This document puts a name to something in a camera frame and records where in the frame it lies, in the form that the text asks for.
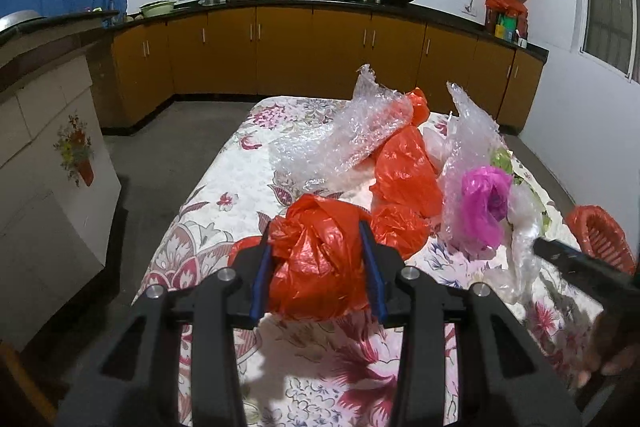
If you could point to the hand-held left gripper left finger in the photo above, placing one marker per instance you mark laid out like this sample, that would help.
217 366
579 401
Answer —
262 269

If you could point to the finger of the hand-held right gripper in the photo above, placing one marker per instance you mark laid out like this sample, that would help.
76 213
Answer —
575 259

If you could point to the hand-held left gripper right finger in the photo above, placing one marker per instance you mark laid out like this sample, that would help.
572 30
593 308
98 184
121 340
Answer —
373 274

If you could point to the red plastic basket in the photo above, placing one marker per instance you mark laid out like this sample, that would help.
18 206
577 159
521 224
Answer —
600 232

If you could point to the large bubble wrap sheet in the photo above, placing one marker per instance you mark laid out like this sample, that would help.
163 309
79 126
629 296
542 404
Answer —
345 137

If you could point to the person's right hand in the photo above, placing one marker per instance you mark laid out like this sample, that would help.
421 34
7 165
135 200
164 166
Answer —
612 347

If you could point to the floral tablecloth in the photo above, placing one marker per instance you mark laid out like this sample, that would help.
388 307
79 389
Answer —
225 187

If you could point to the large orange plastic bag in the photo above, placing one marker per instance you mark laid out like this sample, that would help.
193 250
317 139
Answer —
405 172

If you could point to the pink plastic bag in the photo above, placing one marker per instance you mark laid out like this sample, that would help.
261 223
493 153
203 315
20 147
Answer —
482 202

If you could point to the white plastic bag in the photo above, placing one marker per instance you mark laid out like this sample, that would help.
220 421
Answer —
436 149

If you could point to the narrow bubble wrap sheet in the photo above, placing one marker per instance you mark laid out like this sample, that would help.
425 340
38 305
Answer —
467 132

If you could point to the orange lower kitchen cabinets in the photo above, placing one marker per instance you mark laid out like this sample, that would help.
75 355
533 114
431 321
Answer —
300 57

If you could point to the green packet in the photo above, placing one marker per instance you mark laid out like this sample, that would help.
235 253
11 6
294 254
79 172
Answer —
504 29

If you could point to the white cabinet with flower decal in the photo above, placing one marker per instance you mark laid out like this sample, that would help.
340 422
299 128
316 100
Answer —
45 157

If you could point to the barred window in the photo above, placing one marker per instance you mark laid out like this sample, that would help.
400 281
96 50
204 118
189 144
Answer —
607 2

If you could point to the orange bag of groceries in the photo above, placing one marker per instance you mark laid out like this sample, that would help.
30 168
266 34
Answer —
505 9

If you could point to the black kitchen countertop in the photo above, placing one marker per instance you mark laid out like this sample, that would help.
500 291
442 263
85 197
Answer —
440 14

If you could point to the green pot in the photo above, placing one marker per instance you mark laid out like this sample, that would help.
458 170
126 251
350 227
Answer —
156 9

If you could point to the metal basin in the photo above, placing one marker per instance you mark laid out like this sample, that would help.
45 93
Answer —
20 21

